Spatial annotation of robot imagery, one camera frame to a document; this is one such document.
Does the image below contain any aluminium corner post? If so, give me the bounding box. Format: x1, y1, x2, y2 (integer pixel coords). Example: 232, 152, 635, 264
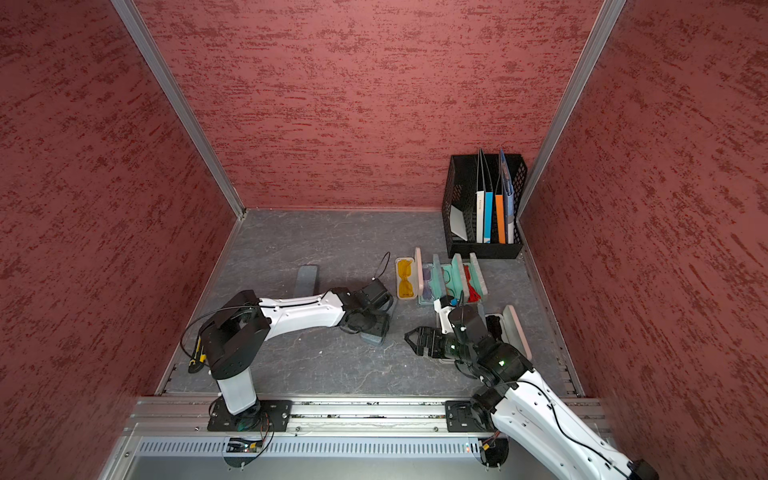
517, 0, 626, 221
111, 0, 247, 221

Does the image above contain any grey case with purple glasses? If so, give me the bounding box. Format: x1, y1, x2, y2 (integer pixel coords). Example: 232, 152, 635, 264
417, 254, 446, 305

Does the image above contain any case with red lining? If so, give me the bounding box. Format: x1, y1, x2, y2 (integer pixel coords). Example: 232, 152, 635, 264
463, 252, 489, 303

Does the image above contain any aluminium corner post right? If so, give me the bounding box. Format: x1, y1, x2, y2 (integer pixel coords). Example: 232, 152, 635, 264
517, 0, 626, 221

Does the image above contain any case with clear yellow glasses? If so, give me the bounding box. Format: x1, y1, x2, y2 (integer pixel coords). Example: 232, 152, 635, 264
500, 305, 533, 361

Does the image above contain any blue book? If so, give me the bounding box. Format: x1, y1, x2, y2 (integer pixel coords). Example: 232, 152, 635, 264
499, 150, 515, 244

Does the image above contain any black mesh file holder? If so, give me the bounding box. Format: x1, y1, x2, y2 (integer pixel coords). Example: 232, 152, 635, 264
442, 150, 527, 259

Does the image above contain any orange book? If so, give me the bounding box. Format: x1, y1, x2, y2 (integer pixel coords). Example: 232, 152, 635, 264
494, 174, 507, 244

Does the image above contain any pink case with tortoise sunglasses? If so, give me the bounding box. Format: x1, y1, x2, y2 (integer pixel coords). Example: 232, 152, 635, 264
441, 314, 504, 360

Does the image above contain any cyan book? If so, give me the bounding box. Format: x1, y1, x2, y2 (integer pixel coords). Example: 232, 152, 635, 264
482, 156, 493, 243

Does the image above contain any aluminium front rail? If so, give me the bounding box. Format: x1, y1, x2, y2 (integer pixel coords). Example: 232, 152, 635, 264
98, 394, 613, 480

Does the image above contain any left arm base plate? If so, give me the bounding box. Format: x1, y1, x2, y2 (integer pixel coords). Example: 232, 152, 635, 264
207, 397, 293, 433

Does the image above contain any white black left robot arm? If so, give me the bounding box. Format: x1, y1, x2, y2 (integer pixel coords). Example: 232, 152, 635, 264
179, 278, 395, 419

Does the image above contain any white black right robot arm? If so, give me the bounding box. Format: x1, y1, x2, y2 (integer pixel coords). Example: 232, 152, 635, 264
404, 304, 659, 479

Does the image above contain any yellow black utility knife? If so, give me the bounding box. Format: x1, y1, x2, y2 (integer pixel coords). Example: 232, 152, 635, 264
187, 337, 207, 374

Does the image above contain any pink case with yellow glasses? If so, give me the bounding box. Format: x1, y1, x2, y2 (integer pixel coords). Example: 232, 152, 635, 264
395, 247, 425, 300

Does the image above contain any aluminium corner post left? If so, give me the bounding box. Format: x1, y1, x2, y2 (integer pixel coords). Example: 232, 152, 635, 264
111, 0, 247, 221

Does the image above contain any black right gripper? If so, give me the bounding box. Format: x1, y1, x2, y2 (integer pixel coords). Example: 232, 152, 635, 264
405, 327, 476, 363

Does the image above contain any grey case with black glasses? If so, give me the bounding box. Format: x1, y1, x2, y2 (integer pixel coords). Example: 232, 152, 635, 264
359, 298, 398, 345

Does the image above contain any white book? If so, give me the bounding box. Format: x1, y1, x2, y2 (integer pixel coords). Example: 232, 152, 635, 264
475, 149, 484, 243

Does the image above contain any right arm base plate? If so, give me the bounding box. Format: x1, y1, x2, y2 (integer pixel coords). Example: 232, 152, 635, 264
444, 400, 496, 433

